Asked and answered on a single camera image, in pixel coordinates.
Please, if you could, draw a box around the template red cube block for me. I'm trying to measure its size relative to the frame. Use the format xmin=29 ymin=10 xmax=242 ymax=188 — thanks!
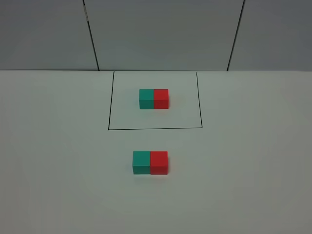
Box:
xmin=154 ymin=89 xmax=169 ymax=109

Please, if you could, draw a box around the template green cube block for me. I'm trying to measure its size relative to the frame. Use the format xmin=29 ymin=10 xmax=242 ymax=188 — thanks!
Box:
xmin=139 ymin=89 xmax=154 ymax=109

